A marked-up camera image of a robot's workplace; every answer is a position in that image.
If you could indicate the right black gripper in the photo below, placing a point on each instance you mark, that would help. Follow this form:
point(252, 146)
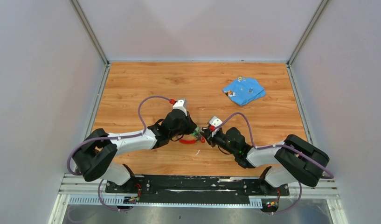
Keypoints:
point(208, 136)

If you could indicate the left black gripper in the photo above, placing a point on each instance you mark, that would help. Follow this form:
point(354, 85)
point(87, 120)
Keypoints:
point(191, 125)

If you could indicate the bunch of coloured keys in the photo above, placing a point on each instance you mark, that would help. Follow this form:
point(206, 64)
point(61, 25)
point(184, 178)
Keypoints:
point(198, 136)

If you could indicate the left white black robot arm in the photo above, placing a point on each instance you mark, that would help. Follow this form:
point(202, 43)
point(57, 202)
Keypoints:
point(94, 157)

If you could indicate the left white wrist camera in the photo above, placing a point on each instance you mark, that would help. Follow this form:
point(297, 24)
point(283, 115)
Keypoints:
point(180, 104)

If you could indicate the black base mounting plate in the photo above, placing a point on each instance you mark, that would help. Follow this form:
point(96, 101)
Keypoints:
point(195, 189)

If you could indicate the blue folded cloth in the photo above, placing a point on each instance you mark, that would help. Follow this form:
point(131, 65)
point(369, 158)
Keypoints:
point(243, 90)

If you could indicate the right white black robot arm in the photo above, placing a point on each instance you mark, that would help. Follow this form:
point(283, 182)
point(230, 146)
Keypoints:
point(291, 160)

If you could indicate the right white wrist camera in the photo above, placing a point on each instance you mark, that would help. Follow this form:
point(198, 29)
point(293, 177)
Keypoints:
point(214, 125)

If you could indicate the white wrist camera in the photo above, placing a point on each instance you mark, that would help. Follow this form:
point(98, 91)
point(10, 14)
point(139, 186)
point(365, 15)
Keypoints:
point(214, 125)
point(180, 104)

